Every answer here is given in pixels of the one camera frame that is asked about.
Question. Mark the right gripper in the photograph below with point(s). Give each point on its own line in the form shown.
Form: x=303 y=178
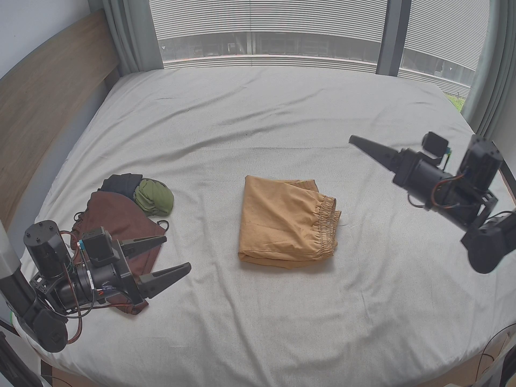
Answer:
x=423 y=175

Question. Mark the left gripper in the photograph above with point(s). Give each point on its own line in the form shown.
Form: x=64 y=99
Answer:
x=105 y=282

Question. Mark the tan shorts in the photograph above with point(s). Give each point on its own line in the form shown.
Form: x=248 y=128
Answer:
x=278 y=224

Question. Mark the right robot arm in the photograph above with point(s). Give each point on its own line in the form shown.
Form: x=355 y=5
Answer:
x=481 y=163

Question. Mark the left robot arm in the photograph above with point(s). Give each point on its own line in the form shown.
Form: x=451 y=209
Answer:
x=42 y=244

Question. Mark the bed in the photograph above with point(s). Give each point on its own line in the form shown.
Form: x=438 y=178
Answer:
x=282 y=115

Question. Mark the brown garment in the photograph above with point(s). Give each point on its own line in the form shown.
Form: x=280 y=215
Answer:
x=117 y=216

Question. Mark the green garment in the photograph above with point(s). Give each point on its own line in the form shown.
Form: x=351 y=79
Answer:
x=155 y=198

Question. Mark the black garment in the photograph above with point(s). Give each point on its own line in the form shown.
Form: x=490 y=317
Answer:
x=119 y=184

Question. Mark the grey-green curtain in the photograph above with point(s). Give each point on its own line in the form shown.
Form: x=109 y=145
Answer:
x=498 y=75
x=125 y=22

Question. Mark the window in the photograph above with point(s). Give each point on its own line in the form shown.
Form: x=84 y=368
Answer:
x=282 y=10

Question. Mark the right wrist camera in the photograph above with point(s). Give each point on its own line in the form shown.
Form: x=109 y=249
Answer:
x=434 y=143

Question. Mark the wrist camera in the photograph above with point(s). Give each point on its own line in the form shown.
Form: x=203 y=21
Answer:
x=434 y=143
x=98 y=246

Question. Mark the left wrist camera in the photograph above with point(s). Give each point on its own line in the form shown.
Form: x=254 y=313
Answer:
x=98 y=246

